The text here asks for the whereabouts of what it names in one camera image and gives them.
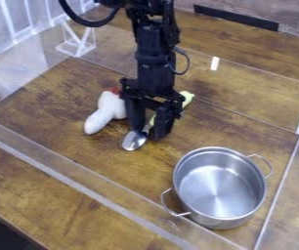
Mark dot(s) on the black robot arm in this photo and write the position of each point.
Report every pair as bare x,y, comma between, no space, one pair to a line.
155,28

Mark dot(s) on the black strip on wall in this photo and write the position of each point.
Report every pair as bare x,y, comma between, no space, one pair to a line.
228,16

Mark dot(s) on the stainless steel pot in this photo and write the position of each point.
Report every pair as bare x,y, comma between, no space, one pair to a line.
219,187

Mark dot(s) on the white toy mushroom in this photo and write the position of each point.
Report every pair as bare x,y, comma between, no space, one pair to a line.
111,108

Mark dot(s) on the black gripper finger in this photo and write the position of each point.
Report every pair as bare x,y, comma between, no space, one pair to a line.
136,113
163,123

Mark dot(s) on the green handled metal spoon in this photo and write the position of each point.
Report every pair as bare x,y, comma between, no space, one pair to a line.
136,138

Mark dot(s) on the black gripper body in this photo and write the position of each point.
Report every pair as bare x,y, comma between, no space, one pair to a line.
152,89

